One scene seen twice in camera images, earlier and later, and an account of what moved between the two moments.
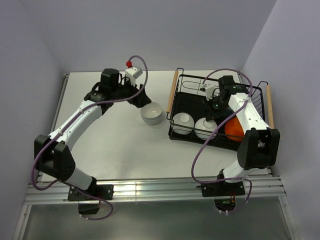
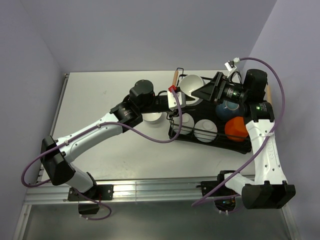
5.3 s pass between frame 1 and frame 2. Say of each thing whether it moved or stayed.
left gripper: moved
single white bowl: stayed
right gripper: moved
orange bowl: stayed
